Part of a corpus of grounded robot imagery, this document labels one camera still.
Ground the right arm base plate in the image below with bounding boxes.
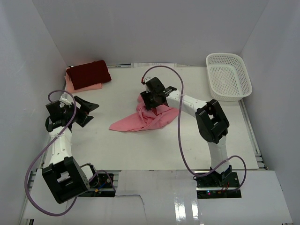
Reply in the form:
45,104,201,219
193,172,242,199

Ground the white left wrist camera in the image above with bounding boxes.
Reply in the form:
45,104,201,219
59,93,72,105

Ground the dark red folded t-shirt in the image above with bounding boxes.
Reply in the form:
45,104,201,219
66,60,112,90

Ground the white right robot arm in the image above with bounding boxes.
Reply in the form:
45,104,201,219
140,77,232,187

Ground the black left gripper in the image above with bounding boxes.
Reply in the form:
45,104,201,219
64,96,99,127

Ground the white perforated plastic basket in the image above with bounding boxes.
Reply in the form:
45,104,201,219
206,53,252,102

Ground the peach folded t-shirt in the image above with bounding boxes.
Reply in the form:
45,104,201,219
64,74,104,95

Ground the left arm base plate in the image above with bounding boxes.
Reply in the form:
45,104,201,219
81,172,115,197

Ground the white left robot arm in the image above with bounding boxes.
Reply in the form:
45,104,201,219
42,94,99,204

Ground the white front cover board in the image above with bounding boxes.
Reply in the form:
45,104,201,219
23,171,292,225

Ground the pink t-shirt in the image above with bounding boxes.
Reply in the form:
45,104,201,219
109,96,179,132

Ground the white paper sheet at wall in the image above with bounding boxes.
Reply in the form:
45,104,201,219
131,63,177,68

